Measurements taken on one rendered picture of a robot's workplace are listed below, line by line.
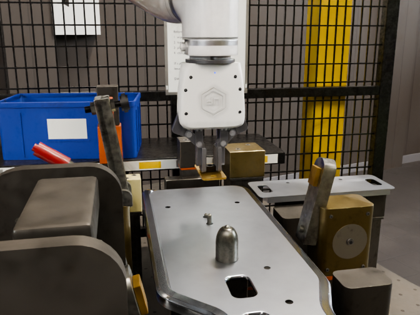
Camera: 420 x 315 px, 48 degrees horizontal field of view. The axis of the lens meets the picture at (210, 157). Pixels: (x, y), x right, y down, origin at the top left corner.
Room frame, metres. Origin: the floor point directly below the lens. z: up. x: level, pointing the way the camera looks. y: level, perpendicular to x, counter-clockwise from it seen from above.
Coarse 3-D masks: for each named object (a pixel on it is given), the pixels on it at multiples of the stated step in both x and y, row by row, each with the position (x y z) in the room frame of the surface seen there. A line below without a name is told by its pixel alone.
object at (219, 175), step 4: (208, 164) 0.73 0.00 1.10; (212, 164) 0.73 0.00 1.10; (196, 168) 0.74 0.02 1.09; (208, 168) 0.72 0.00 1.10; (212, 168) 0.72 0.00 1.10; (200, 172) 0.71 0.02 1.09; (204, 172) 0.71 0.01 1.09; (208, 172) 0.71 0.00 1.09; (212, 172) 0.71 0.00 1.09; (216, 172) 0.71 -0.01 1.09; (220, 172) 0.71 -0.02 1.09; (204, 176) 0.69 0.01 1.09; (208, 176) 0.69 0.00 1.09; (212, 176) 0.70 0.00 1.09; (216, 176) 0.69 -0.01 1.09; (220, 176) 0.69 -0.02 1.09; (224, 176) 0.69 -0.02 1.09; (204, 180) 0.68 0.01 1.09; (208, 180) 0.68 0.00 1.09
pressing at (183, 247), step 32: (160, 192) 0.88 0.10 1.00; (192, 192) 0.88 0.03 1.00; (224, 192) 0.88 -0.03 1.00; (160, 224) 0.72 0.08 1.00; (192, 224) 0.72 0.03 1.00; (224, 224) 0.72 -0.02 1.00; (256, 224) 0.72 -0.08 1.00; (160, 256) 0.60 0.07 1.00; (192, 256) 0.61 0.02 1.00; (256, 256) 0.61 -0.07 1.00; (288, 256) 0.61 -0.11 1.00; (160, 288) 0.51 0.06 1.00; (192, 288) 0.52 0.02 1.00; (224, 288) 0.52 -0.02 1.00; (256, 288) 0.52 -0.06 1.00; (288, 288) 0.52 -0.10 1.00; (320, 288) 0.52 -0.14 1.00
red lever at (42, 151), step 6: (36, 144) 0.67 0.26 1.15; (42, 144) 0.67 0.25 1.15; (36, 150) 0.66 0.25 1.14; (42, 150) 0.67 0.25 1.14; (48, 150) 0.67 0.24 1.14; (54, 150) 0.68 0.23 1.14; (36, 156) 0.67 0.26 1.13; (42, 156) 0.67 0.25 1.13; (48, 156) 0.67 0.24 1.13; (54, 156) 0.67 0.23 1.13; (60, 156) 0.67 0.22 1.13; (66, 156) 0.68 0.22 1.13; (48, 162) 0.67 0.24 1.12; (54, 162) 0.67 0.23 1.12; (60, 162) 0.67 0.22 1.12; (66, 162) 0.67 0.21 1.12; (72, 162) 0.68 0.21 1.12
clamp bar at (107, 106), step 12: (96, 96) 0.71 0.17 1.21; (108, 96) 0.71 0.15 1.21; (120, 96) 0.70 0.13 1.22; (84, 108) 0.69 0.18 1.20; (96, 108) 0.67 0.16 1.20; (108, 108) 0.68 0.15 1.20; (108, 120) 0.68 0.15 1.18; (108, 132) 0.68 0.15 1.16; (108, 144) 0.68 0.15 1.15; (108, 156) 0.68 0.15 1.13; (120, 156) 0.68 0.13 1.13; (120, 168) 0.68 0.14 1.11; (120, 180) 0.68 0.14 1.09
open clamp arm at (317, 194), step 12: (312, 168) 0.70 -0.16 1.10; (324, 168) 0.69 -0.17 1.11; (312, 180) 0.69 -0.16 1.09; (324, 180) 0.68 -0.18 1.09; (312, 192) 0.70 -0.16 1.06; (324, 192) 0.68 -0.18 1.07; (312, 204) 0.69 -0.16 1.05; (324, 204) 0.69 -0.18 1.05; (300, 216) 0.72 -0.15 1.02; (312, 216) 0.68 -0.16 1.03; (300, 228) 0.69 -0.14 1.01; (312, 228) 0.68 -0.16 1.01; (300, 240) 0.69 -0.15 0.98; (312, 240) 0.68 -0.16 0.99
